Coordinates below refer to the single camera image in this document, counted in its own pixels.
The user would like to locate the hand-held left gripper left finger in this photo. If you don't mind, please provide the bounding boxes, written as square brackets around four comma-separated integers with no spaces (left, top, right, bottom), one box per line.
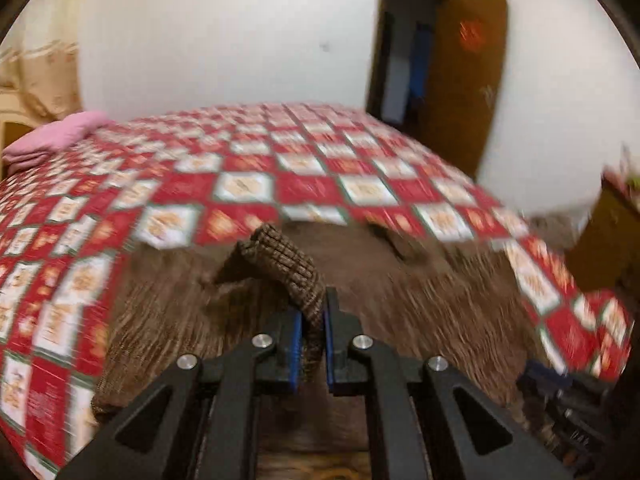
[57,305,303,480]

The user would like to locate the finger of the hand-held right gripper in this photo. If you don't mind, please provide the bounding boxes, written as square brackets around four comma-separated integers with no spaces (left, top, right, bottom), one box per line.
[516,360,572,403]

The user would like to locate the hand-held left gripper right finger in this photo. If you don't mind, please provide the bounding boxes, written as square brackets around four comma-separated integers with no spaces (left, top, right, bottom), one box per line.
[324,287,576,480]

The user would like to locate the brown knit sweater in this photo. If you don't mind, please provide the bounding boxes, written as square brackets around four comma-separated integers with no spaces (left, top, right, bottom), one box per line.
[92,222,566,480]

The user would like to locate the brown wooden cabinet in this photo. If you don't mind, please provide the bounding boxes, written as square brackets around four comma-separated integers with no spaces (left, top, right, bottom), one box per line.
[565,170,640,297]

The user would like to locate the red checked bear-print blanket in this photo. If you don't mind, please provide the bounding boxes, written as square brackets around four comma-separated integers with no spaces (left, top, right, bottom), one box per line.
[0,102,636,476]

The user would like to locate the brown wooden door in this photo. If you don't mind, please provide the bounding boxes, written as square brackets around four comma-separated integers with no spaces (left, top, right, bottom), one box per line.
[415,0,508,178]

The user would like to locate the blue hanging garment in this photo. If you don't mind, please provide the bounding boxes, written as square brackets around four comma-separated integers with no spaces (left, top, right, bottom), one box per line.
[407,25,433,101]

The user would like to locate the pink folded cloth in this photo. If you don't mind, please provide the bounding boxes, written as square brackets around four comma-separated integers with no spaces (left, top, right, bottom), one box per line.
[2,110,113,166]

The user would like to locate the red door decoration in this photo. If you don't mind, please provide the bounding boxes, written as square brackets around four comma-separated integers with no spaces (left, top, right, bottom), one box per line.
[459,20,487,52]

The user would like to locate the yellow wooden headboard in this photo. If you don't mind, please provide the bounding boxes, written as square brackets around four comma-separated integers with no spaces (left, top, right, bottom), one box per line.
[0,120,37,181]

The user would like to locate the beige patterned curtain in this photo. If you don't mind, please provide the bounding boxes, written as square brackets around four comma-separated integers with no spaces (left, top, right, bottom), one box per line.
[0,37,83,123]

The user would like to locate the dark door frame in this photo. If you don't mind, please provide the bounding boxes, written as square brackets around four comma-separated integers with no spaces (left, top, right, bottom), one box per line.
[365,0,456,126]

